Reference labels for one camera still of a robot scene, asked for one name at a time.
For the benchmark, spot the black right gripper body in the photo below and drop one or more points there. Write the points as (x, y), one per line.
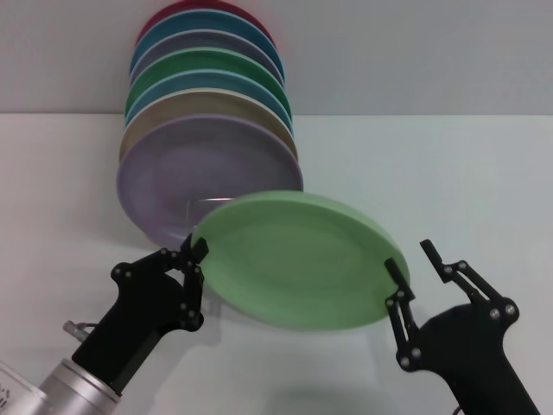
(471, 359)

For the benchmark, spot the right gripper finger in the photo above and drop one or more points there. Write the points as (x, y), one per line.
(475, 289)
(404, 328)

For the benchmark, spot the light green plate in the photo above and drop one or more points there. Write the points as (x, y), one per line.
(302, 263)

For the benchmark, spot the grey purple plate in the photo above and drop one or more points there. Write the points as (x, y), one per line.
(207, 41)

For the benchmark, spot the maroon red plate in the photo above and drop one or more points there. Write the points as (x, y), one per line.
(162, 10)

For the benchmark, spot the teal blue plate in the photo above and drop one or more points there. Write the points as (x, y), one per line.
(207, 23)

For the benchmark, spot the light blue plate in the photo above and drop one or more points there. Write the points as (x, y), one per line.
(207, 82)

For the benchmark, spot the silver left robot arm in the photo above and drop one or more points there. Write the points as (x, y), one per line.
(65, 389)

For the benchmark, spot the tan beige plate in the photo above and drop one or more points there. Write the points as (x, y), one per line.
(207, 104)

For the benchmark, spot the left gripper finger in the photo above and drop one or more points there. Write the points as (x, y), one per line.
(193, 298)
(147, 266)

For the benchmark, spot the lavender plate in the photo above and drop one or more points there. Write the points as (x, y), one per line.
(173, 173)

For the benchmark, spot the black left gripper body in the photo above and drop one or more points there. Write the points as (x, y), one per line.
(138, 315)

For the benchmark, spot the dark green plate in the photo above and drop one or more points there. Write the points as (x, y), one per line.
(207, 60)

